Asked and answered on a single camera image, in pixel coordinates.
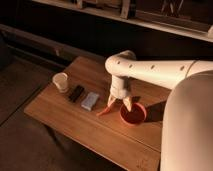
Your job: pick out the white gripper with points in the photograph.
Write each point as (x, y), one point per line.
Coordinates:
(120, 89)

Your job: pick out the red ceramic bowl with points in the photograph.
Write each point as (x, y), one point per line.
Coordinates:
(136, 116)

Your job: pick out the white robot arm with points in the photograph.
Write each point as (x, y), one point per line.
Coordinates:
(187, 132)

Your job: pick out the red chili pepper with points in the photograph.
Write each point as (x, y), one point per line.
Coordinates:
(105, 110)

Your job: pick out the grey blue sponge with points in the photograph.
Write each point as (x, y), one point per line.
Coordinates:
(90, 101)

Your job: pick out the black rectangular block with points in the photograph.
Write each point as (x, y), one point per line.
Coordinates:
(76, 93)

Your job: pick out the white paper cup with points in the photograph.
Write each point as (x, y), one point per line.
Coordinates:
(61, 82)

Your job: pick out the wooden shelf rail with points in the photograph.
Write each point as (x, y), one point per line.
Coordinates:
(178, 30)

